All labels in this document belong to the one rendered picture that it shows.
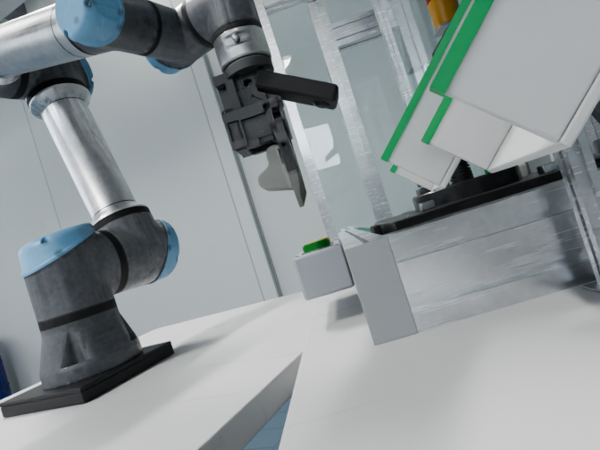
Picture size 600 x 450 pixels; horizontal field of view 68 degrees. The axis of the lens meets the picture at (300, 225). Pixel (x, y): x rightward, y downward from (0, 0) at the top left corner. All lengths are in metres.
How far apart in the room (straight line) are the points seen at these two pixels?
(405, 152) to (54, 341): 0.62
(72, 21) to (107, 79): 4.68
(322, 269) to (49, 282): 0.41
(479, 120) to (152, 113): 4.66
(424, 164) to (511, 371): 0.15
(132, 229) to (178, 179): 3.80
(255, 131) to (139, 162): 4.36
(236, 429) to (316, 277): 0.26
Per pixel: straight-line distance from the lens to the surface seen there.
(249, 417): 0.43
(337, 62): 1.77
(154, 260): 0.85
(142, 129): 4.94
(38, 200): 6.15
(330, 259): 0.60
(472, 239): 0.48
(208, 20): 0.69
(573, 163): 0.46
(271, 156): 0.62
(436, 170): 0.29
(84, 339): 0.76
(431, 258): 0.46
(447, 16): 0.88
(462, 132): 0.28
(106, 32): 0.65
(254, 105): 0.62
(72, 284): 0.76
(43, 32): 0.75
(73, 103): 0.99
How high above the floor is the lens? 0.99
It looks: 1 degrees up
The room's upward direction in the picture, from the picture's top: 18 degrees counter-clockwise
